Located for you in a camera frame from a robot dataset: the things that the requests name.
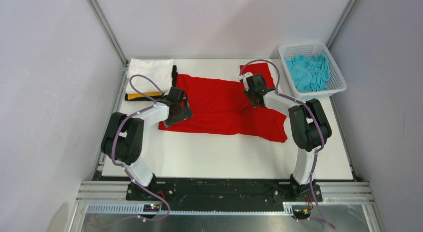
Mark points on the right corner aluminium post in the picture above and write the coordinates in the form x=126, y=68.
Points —
x=348, y=10

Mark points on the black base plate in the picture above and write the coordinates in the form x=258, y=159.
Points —
x=224, y=195

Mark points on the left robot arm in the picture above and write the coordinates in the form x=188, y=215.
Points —
x=123, y=138

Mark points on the blue t shirt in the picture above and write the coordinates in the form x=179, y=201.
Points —
x=309, y=74

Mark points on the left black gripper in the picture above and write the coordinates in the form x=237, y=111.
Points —
x=185, y=114

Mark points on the white folded t shirt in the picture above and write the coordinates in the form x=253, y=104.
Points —
x=158, y=71

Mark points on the left controller board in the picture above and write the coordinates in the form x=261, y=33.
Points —
x=152, y=208

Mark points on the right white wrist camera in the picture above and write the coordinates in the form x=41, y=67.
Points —
x=242, y=78

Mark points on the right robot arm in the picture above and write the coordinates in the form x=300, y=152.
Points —
x=309, y=125

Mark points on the right controller board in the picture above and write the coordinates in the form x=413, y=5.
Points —
x=301, y=214

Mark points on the red t shirt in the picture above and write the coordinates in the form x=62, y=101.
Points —
x=221, y=107

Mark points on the left corner aluminium post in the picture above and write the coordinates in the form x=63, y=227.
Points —
x=105, y=25

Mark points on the white plastic basket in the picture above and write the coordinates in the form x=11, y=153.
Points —
x=336, y=83

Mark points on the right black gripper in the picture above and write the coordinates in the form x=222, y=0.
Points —
x=248, y=93

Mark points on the yellow folded t shirt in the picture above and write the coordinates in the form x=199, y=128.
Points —
x=142, y=97

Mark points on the aluminium frame rail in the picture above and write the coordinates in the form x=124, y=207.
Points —
x=110, y=197

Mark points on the controller board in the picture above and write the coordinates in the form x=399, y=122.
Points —
x=301, y=214
x=152, y=208

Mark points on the corner aluminium post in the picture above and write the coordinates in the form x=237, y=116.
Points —
x=105, y=25
x=348, y=10

